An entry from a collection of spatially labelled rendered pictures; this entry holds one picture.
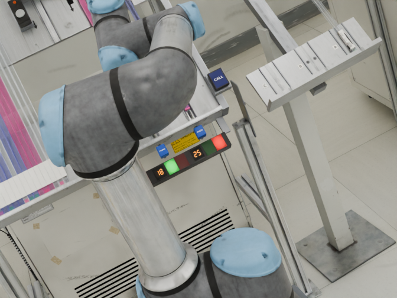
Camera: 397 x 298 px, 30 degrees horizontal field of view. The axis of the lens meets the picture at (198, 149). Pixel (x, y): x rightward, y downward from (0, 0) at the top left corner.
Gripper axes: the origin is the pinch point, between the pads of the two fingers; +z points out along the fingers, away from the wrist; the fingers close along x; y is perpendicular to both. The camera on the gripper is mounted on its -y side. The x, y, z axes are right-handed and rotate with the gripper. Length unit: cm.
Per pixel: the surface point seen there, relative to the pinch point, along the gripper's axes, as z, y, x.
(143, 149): 16.0, 9.1, -4.4
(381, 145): 107, 2, 83
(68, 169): 16.1, 4.2, -23.7
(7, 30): 5.0, -37.3, -21.7
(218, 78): 11.0, 2.9, 21.4
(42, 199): 15.2, 9.3, -32.6
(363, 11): 73, -35, 96
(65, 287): 73, 8, -43
